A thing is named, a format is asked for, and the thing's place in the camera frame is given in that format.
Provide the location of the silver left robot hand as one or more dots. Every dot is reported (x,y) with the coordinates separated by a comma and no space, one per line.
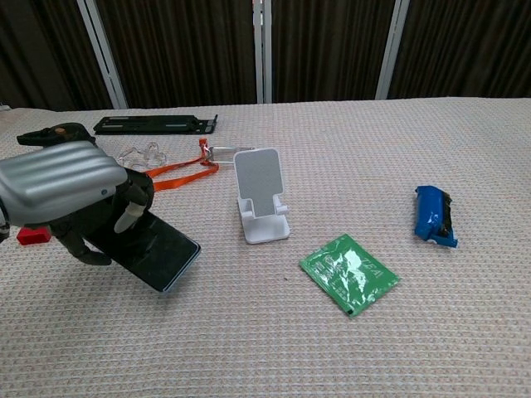
(62,178)

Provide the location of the black smartphone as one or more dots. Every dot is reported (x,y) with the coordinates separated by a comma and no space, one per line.
(166,257)

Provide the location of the black plastic slotted bracket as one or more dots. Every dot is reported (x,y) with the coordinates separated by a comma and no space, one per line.
(145,124)

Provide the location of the white phone stand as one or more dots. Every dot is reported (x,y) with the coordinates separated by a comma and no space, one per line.
(259,178)

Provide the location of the black bottle cap with loop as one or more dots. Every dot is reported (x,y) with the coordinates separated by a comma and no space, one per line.
(50,134)

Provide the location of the red and white small block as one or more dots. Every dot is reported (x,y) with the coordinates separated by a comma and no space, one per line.
(33,236)

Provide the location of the clear plastic clip piece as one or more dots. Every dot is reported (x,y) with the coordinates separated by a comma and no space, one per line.
(155,155)

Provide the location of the black pleated curtain panel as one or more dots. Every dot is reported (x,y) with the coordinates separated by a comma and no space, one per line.
(182,49)
(469,45)
(41,54)
(327,49)

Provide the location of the clear badge holder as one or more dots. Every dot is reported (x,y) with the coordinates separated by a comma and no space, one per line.
(228,153)

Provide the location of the green tea packet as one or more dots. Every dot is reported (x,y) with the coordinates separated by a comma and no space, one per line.
(348,273)

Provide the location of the beige woven table cloth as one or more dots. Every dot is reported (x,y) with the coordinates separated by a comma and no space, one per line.
(373,352)

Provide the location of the blue snack packet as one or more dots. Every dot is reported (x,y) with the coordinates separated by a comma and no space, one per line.
(429,207)

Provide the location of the white partition frame post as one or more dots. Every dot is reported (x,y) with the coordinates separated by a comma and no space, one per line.
(392,49)
(262,49)
(103,54)

